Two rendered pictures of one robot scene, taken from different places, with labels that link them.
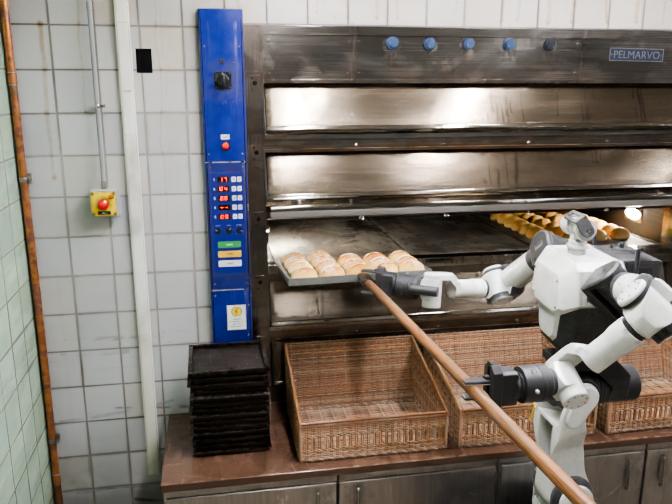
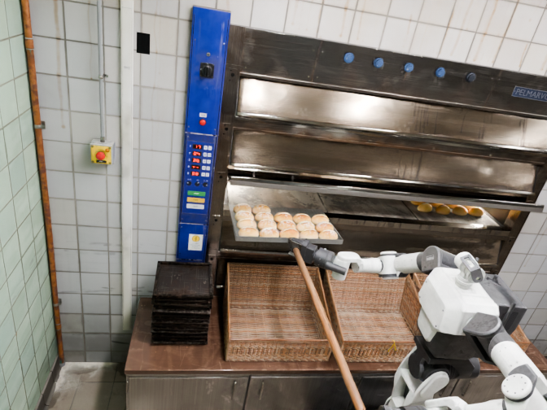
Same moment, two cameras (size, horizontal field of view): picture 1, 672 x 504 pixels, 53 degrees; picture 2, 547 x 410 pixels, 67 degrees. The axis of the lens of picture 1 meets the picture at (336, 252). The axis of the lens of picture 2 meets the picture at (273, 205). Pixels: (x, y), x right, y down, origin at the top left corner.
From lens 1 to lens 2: 0.78 m
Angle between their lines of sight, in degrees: 13
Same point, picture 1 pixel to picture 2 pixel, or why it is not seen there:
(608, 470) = not seen: hidden behind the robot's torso
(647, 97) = (530, 127)
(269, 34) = (250, 36)
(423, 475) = (308, 377)
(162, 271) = (144, 204)
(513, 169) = (417, 166)
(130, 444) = (111, 310)
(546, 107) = (453, 124)
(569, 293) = (451, 323)
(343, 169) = (291, 149)
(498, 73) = (425, 93)
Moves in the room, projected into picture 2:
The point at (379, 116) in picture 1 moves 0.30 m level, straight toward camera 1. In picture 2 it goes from (326, 115) to (327, 132)
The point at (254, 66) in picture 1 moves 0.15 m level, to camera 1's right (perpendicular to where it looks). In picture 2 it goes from (234, 61) to (266, 67)
